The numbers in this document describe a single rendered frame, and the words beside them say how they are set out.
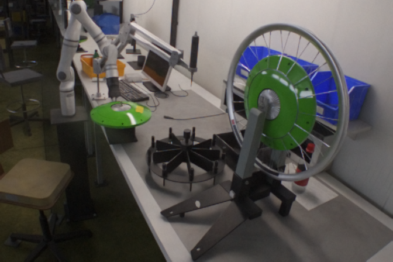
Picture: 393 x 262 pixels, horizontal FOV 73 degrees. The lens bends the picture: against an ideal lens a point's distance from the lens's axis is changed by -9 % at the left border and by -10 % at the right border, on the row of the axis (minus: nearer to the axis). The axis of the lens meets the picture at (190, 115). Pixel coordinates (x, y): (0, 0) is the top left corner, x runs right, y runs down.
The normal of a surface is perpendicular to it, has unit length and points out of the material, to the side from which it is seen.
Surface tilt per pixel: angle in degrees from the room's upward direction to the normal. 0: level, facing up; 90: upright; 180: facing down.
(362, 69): 90
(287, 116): 91
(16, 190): 0
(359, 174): 90
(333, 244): 0
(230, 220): 18
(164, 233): 0
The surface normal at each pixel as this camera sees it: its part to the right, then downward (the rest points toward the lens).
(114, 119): 0.06, -0.71
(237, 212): -0.18, -0.82
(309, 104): -0.58, 0.15
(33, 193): 0.08, -0.91
